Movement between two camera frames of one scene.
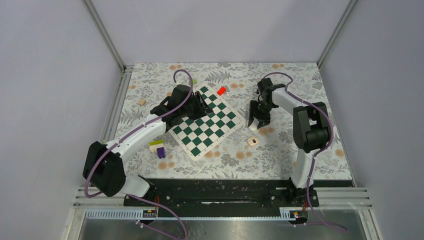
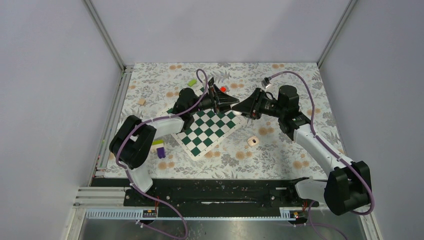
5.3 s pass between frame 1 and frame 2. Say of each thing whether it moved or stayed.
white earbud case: moved
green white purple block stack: stayed
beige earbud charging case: stayed
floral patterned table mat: stayed
